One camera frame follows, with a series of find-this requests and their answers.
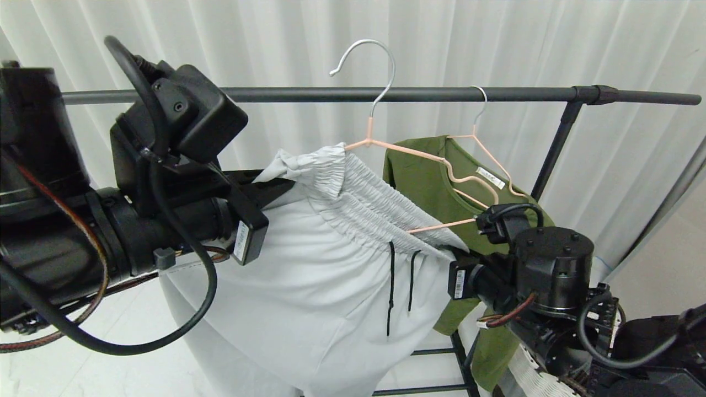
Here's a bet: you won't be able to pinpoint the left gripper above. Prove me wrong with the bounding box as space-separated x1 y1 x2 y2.
99 168 296 276

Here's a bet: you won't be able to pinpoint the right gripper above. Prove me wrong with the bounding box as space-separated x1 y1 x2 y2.
447 256 516 312

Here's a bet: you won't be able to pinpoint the pale grey shorts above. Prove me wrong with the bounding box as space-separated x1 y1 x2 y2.
157 142 470 397

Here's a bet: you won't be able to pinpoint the pink clothes hanger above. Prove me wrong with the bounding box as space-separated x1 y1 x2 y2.
329 39 500 235
448 85 531 210

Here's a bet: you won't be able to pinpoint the green long-sleeved shirt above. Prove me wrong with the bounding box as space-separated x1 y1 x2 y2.
383 135 555 392

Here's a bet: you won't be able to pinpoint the white laundry basket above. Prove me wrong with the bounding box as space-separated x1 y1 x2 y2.
496 345 585 397

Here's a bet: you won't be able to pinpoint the black clothes rack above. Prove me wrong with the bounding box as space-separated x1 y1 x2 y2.
61 84 702 397

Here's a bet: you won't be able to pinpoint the white curtain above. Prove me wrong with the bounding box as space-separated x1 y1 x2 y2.
0 0 706 287

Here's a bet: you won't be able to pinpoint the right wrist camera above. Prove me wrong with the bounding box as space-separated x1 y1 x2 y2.
475 203 544 246

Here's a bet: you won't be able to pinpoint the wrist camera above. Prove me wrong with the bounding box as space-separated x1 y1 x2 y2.
109 55 249 218
475 203 544 246

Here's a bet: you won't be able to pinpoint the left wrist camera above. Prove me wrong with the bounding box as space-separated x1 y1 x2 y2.
109 55 249 218

